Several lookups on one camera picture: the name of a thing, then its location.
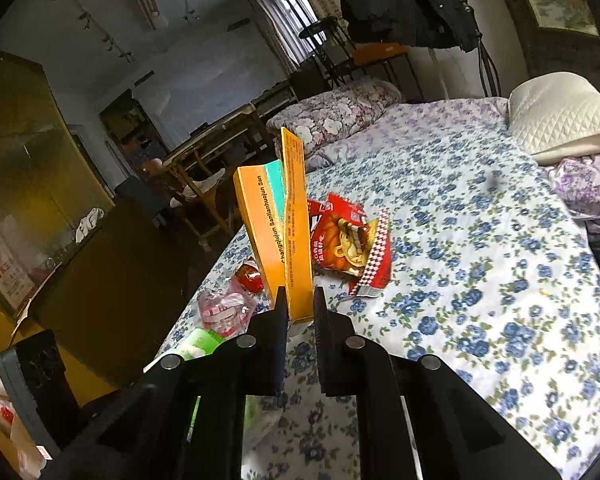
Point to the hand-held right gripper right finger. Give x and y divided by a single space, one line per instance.
325 325

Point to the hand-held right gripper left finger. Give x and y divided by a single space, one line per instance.
280 320

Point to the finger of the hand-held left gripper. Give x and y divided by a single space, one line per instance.
40 385

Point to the small red packet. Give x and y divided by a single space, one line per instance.
252 277

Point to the pink clear wrapper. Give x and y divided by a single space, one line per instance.
225 310

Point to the green white wrapper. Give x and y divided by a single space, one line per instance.
200 342

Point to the red snack packet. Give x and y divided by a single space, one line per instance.
345 240

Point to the orange cardboard box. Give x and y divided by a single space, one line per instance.
280 230

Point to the clear bag with red items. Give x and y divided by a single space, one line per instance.
10 420

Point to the blue floral tablecloth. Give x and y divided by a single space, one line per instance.
480 285

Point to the white crumpled cloth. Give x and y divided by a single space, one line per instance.
87 225

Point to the folded purple floral quilt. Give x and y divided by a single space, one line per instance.
330 110

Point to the long wooden table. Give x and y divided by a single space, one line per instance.
275 95

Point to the yellow glass display cabinet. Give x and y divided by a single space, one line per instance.
30 160

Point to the purple floral bed sheet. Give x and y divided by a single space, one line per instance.
430 115

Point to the dark low cabinet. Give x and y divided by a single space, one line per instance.
310 80

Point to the dark shelf cabinet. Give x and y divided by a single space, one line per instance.
130 125

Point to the orange board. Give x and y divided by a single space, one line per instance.
380 52

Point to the dark spindle chair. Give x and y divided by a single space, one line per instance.
320 30

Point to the purple crumpled cloth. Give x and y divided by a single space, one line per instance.
590 185

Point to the window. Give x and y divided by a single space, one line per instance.
290 15

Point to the white quilted pillow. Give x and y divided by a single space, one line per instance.
560 115

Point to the black puffer jacket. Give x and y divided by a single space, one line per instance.
395 5

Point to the fluorescent ceiling light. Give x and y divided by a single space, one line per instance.
145 2

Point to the red wall poster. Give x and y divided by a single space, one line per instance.
5 270

